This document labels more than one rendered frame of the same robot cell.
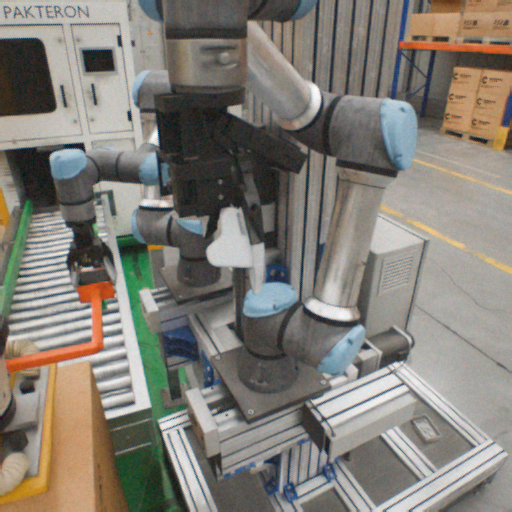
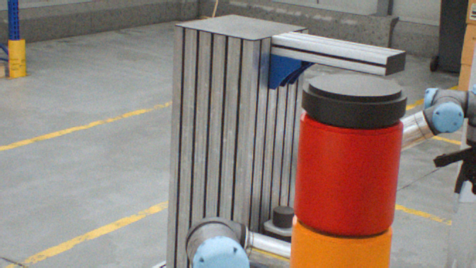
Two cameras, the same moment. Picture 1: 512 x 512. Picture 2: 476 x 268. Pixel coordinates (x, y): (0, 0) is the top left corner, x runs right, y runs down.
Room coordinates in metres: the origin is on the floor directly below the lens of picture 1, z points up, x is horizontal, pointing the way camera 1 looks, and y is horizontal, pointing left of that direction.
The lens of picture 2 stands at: (2.15, 1.90, 2.44)
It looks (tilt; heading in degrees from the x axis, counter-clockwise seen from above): 17 degrees down; 242
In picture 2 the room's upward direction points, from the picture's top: 3 degrees clockwise
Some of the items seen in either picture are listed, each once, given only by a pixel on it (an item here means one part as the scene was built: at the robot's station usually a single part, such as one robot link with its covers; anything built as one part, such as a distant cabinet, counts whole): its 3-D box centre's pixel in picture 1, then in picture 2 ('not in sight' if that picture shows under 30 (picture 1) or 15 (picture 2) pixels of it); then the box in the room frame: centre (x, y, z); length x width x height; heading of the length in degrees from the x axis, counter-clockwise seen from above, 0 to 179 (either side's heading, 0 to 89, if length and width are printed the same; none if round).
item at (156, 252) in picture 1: (165, 324); not in sight; (1.61, 0.44, 0.50); 0.07 x 0.07 x 1.00; 21
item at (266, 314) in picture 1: (272, 316); not in sight; (0.74, -0.04, 1.20); 0.13 x 0.12 x 0.14; 53
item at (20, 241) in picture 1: (12, 248); not in sight; (2.21, 1.50, 0.60); 1.60 x 0.10 x 0.09; 21
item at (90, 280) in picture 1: (95, 284); not in sight; (0.90, 0.42, 1.18); 0.09 x 0.08 x 0.05; 110
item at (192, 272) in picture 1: (198, 262); not in sight; (1.19, 0.19, 1.09); 0.15 x 0.15 x 0.10
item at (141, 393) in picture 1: (118, 272); not in sight; (2.10, 0.82, 0.50); 2.31 x 0.05 x 0.19; 21
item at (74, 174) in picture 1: (72, 176); not in sight; (0.89, 0.41, 1.48); 0.09 x 0.08 x 0.11; 165
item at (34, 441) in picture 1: (25, 416); not in sight; (0.57, 0.47, 1.08); 0.34 x 0.10 x 0.05; 20
